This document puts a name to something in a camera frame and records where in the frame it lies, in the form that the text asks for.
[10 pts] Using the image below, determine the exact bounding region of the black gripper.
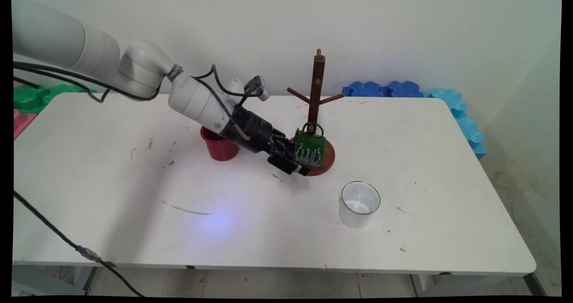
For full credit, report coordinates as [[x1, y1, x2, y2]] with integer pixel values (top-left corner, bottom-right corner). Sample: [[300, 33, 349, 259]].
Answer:
[[222, 106, 310, 177]]

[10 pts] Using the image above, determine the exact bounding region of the green enamel mug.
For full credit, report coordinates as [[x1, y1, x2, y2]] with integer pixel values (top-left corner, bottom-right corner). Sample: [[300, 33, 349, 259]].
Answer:
[[293, 122, 328, 167]]

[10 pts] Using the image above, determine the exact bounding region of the red enamel mug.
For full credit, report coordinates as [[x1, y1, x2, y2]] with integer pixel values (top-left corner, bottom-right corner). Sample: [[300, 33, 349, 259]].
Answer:
[[200, 126, 240, 162]]

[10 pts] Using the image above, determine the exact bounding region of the brown wooden mug tree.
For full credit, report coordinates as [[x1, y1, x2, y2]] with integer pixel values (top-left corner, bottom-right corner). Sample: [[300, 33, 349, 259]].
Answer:
[[284, 49, 345, 177]]

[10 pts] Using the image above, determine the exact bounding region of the white enamel mug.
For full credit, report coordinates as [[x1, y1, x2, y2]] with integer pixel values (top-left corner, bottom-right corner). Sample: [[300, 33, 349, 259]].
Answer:
[[338, 181, 381, 228]]

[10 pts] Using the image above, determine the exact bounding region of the dark blue foam mat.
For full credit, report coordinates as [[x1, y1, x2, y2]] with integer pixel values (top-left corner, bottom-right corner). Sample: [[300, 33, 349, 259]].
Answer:
[[342, 81, 389, 98], [387, 81, 424, 98]]

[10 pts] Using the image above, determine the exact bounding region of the light blue foam mat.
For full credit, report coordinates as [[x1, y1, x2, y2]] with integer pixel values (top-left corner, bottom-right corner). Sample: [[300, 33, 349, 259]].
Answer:
[[455, 115, 487, 160], [425, 88, 468, 118]]

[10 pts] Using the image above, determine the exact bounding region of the grey table leg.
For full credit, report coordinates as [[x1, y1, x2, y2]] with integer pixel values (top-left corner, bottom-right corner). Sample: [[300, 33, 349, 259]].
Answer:
[[13, 265, 97, 297], [410, 273, 509, 297]]

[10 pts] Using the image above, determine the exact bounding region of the green foam mat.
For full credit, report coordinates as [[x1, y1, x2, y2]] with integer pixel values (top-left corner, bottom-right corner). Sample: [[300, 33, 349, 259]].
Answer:
[[13, 85, 97, 114]]

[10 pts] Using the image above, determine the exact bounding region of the pink foam mat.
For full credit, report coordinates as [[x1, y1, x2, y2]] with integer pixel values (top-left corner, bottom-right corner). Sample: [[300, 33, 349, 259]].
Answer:
[[13, 109, 38, 139]]

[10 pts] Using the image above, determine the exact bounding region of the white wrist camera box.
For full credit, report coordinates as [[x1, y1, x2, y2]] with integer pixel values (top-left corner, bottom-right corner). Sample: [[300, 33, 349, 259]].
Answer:
[[226, 76, 271, 105]]

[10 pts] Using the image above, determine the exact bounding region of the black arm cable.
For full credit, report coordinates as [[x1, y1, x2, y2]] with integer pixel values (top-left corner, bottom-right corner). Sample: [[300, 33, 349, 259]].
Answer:
[[13, 61, 265, 139]]

